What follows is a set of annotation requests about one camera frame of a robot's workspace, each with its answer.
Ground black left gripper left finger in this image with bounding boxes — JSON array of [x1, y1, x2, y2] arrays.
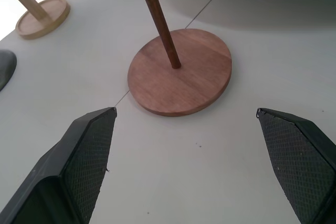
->
[[0, 106, 118, 224]]

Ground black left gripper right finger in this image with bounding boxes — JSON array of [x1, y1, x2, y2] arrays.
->
[[256, 108, 336, 224]]

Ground dark grey object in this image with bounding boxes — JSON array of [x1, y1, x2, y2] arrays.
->
[[0, 49, 17, 92]]

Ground dark wooden stand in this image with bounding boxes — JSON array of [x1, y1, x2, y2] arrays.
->
[[127, 0, 233, 118]]

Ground light wooden stand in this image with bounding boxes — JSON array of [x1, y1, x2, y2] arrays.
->
[[0, 0, 71, 40]]

